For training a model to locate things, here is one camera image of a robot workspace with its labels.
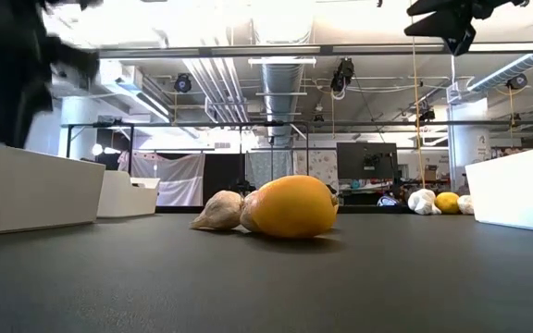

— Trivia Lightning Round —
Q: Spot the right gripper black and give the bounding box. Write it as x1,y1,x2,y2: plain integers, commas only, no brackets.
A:
403,0,531,57

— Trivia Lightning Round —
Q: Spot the orange citrus fruit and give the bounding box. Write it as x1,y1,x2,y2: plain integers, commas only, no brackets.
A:
246,174,341,240

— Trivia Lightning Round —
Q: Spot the black hanging ceiling device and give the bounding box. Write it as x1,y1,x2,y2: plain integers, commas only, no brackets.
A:
329,56,356,101

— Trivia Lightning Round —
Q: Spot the black monitor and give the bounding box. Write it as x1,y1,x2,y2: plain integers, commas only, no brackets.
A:
336,142,400,181

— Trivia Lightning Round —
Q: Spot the white plastic bin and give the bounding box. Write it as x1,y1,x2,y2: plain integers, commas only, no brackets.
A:
96,169,161,219
464,145,533,235
0,142,106,237

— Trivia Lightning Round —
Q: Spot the large white garlic bulb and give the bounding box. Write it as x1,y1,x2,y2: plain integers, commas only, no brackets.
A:
406,188,443,216

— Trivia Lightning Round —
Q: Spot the blue and white object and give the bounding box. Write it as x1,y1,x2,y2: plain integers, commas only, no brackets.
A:
377,193,402,208

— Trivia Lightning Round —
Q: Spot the floral hanging cloth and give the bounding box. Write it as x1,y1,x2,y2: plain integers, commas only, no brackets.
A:
292,149,340,191

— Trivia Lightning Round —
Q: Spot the grey patterned hanging cloth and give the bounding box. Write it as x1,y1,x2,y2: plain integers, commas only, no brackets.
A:
245,151,294,190

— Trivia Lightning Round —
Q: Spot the white hanging cloth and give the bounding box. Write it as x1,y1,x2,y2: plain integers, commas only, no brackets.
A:
118,151,206,207

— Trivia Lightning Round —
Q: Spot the yellow hanging rope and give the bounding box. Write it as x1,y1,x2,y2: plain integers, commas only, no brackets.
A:
408,0,428,191

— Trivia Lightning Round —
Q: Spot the silver overhead frame beam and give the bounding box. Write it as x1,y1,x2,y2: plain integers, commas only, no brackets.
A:
98,41,533,60

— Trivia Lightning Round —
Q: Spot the silver ventilation duct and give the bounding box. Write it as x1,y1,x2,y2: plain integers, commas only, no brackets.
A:
255,57,308,148

